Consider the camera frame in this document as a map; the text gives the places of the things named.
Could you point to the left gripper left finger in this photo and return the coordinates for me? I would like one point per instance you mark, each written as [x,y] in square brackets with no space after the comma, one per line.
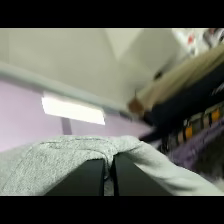
[86,180]

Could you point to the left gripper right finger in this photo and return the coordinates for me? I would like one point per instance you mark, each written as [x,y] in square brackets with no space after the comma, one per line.
[133,180]

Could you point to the grey garment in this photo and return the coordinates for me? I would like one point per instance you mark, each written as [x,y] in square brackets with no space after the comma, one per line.
[50,166]

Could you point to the purple garment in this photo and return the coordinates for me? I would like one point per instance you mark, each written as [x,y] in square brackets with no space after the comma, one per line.
[193,146]

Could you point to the brown garment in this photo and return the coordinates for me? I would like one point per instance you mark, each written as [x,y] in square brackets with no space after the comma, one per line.
[136,106]

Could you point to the orange and black checked garment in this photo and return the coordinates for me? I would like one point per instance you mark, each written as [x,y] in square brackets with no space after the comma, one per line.
[189,130]

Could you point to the beige garment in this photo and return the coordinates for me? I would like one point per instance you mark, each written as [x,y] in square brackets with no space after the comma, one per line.
[186,75]

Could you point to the white patterned garment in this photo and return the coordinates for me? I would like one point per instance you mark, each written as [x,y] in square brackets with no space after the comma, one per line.
[193,38]

